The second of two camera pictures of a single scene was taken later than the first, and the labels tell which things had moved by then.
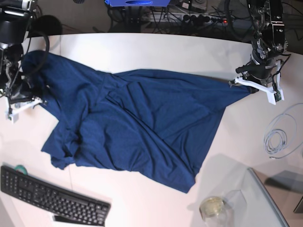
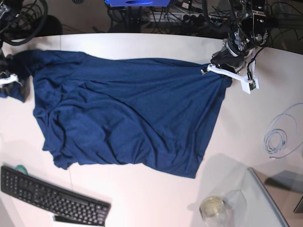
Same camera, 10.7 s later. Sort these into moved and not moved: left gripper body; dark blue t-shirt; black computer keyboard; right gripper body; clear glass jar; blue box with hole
Moved: right gripper body; left gripper body; dark blue t-shirt
Not moved: black computer keyboard; clear glass jar; blue box with hole
